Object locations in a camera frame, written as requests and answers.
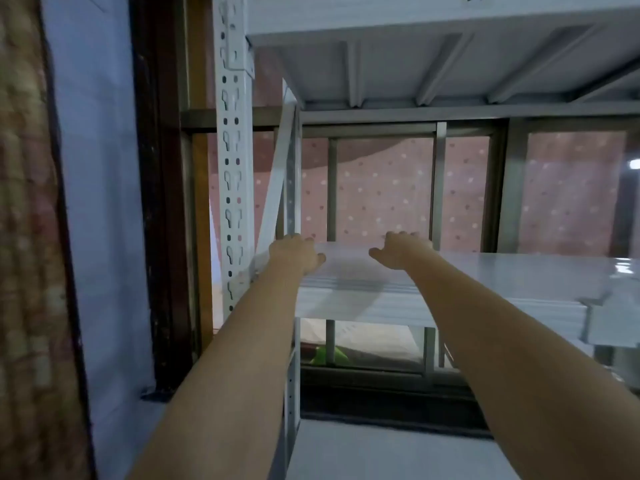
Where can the person's right forearm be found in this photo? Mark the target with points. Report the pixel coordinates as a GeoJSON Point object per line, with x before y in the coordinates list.
{"type": "Point", "coordinates": [525, 374]}

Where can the person's right hand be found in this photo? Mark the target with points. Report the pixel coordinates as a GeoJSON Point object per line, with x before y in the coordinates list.
{"type": "Point", "coordinates": [402, 249]}

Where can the white metal shelving rack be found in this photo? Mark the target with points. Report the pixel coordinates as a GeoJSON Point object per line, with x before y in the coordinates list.
{"type": "Point", "coordinates": [525, 274]}

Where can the small green object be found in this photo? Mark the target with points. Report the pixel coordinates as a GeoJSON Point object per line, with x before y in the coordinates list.
{"type": "Point", "coordinates": [330, 355]}

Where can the metal window frame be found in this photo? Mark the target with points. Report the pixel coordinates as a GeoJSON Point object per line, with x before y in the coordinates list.
{"type": "Point", "coordinates": [500, 194]}

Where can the white divider panel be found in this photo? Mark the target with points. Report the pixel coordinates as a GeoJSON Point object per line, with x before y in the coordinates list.
{"type": "Point", "coordinates": [350, 264]}

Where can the person's left hand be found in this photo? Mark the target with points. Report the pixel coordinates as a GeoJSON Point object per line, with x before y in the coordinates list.
{"type": "Point", "coordinates": [297, 254]}

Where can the brown patterned curtain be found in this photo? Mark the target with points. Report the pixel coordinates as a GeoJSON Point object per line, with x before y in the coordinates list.
{"type": "Point", "coordinates": [30, 244]}

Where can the pink dotted curtain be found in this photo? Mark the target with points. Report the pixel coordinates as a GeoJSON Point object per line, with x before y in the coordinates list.
{"type": "Point", "coordinates": [390, 194]}

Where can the person's left forearm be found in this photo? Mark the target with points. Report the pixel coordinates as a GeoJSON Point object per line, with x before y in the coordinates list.
{"type": "Point", "coordinates": [225, 384]}

